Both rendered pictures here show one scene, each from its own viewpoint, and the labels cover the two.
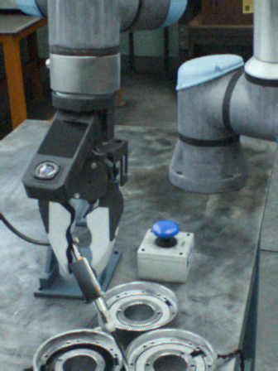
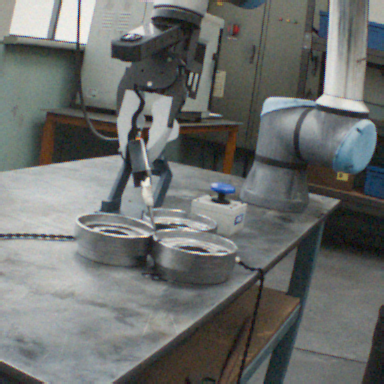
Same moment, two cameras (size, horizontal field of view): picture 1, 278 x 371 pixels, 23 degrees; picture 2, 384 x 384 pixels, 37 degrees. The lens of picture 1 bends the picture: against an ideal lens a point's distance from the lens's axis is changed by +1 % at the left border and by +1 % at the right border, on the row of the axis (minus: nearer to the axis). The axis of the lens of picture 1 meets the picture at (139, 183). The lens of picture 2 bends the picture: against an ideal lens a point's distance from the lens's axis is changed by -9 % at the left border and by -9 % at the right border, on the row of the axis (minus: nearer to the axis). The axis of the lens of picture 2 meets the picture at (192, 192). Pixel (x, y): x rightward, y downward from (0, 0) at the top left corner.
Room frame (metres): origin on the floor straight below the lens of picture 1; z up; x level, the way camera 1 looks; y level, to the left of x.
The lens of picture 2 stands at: (-0.12, -0.09, 1.04)
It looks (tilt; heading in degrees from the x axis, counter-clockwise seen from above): 11 degrees down; 6
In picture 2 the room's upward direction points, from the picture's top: 9 degrees clockwise
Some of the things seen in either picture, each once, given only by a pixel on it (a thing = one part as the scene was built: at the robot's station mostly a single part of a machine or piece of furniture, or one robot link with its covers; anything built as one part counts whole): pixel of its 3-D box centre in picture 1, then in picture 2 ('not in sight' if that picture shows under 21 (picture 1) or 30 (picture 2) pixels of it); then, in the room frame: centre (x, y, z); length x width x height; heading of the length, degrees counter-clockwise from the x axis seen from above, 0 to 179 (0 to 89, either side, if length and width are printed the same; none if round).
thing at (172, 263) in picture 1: (167, 252); (219, 214); (0.88, -0.04, 0.82); 0.08 x 0.07 x 0.05; 165
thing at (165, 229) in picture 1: (165, 239); (220, 199); (0.87, -0.04, 0.85); 0.04 x 0.04 x 0.05
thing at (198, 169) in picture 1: (208, 152); (278, 180); (1.20, -0.13, 0.85); 0.15 x 0.15 x 0.10
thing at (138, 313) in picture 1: (139, 317); (178, 232); (0.73, 0.01, 0.82); 0.10 x 0.10 x 0.04
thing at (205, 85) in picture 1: (213, 93); (289, 127); (1.19, -0.14, 0.97); 0.13 x 0.12 x 0.14; 53
